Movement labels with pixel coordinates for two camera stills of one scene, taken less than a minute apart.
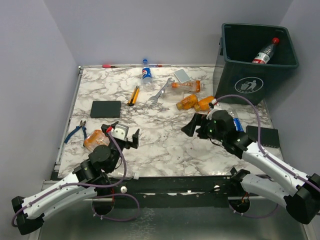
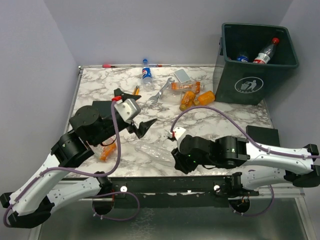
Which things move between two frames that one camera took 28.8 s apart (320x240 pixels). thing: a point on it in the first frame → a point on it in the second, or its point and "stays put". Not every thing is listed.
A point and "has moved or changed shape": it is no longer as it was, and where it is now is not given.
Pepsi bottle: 237,123 has moved or changed shape
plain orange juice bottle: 203,105 has moved or changed shape
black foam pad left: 109,109 stays put
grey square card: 182,75 stays put
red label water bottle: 263,56 stays put
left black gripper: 134,144 → 143,127
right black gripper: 190,128 → 180,162
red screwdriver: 108,66 stays put
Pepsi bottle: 147,84 stays put
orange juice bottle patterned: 187,102 has moved or changed shape
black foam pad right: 269,136 stays put
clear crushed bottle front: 119,174 → 155,152
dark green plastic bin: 257,57 stays put
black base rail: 177,192 stays put
